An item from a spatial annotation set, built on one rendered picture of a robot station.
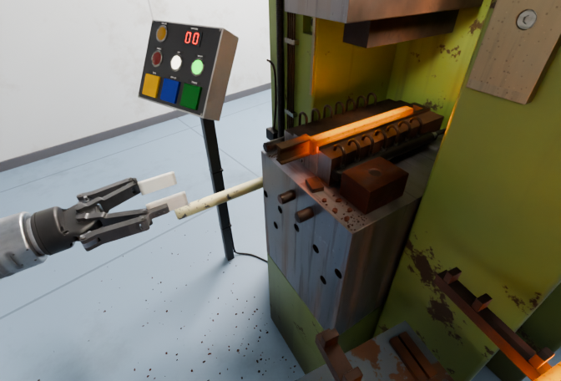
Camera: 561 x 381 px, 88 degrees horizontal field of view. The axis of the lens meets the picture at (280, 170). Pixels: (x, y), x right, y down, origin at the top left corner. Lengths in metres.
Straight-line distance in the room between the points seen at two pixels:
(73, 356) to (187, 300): 0.49
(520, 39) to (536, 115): 0.11
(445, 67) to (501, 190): 0.50
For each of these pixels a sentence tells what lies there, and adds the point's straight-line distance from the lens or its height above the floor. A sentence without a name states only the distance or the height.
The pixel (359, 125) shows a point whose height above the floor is 1.01.
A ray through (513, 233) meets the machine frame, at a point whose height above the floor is 0.97.
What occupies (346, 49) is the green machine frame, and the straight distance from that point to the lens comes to 0.95.
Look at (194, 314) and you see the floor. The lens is 1.60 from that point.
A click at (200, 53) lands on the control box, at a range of 1.03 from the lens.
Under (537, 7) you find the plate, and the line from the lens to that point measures 0.55.
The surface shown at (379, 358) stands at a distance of 0.71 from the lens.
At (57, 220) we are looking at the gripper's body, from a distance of 0.58.
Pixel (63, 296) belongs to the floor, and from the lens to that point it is 1.94.
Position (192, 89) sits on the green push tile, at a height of 1.03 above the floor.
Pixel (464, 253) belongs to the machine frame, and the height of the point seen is 0.86.
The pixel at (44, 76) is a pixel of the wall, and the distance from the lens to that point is 3.06.
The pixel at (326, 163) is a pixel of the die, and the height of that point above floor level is 0.97.
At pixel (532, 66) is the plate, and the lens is 0.55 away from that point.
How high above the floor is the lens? 1.36
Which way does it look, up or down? 35 degrees down
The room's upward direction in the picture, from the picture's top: 1 degrees counter-clockwise
